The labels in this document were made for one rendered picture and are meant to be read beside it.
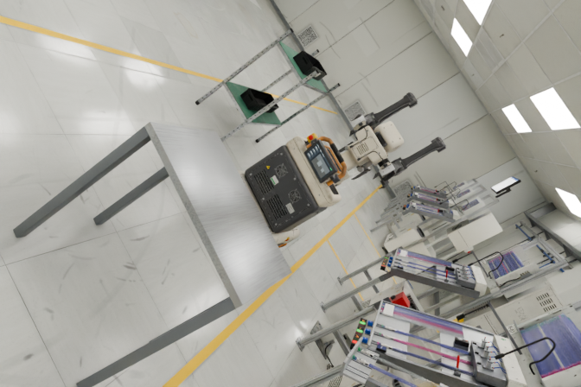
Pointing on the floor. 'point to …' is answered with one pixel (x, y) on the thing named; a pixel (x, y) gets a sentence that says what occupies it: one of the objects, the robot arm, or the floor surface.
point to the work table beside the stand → (177, 156)
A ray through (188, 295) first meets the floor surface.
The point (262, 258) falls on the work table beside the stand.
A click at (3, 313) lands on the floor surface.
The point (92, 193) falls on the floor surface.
